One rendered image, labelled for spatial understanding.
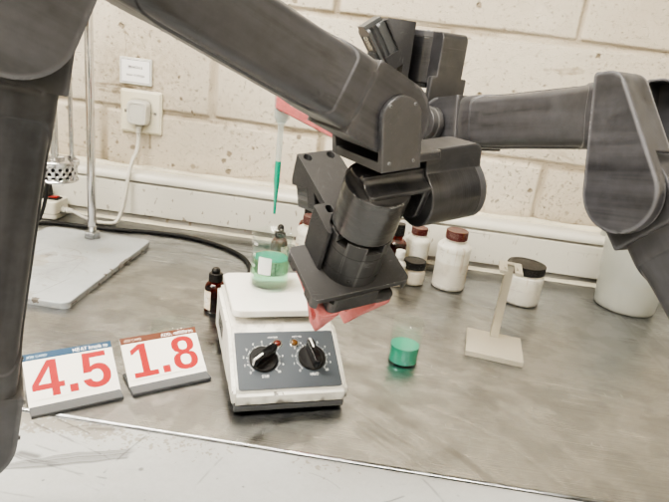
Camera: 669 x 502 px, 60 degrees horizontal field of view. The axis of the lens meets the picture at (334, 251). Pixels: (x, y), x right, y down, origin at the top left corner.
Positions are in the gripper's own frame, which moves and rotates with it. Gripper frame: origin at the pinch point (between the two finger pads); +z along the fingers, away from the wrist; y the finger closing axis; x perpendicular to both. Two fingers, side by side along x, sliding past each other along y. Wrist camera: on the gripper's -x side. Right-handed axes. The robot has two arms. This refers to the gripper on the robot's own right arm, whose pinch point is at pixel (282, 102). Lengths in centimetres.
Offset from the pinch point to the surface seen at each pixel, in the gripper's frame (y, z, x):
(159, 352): 5.3, 13.1, 29.3
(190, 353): 4.9, 9.5, 29.8
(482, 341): 2.1, -32.3, 31.1
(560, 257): -22, -63, 27
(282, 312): 7.3, -0.6, 23.3
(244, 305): 5.8, 3.6, 23.1
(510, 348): 4.4, -35.6, 31.1
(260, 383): 14.2, 2.6, 28.5
